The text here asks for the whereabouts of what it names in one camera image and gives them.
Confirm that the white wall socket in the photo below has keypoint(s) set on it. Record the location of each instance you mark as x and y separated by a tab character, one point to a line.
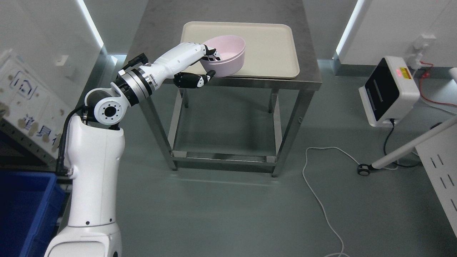
420	46

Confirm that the white perforated cabinet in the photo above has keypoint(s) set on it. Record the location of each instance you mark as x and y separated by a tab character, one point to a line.
439	158

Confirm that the white sign board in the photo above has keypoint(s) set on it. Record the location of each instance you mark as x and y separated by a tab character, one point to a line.
31	115

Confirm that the beige plastic tray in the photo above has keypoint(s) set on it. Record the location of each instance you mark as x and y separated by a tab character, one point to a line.
269	48

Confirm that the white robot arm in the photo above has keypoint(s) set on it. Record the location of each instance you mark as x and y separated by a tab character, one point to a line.
94	143

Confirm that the stainless steel table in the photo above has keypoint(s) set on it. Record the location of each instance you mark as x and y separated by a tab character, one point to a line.
162	21

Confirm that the white stand leg with caster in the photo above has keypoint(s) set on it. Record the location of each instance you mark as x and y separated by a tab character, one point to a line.
365	169

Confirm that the white black charging dock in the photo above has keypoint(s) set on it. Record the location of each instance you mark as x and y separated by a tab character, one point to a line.
390	92

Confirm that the blue bin lower left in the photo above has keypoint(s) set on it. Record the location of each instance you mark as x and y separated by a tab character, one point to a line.
30	203

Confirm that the pink bowl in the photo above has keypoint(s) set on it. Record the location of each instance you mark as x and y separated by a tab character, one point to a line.
231	51

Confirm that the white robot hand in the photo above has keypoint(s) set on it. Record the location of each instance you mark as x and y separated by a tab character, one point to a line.
171	64

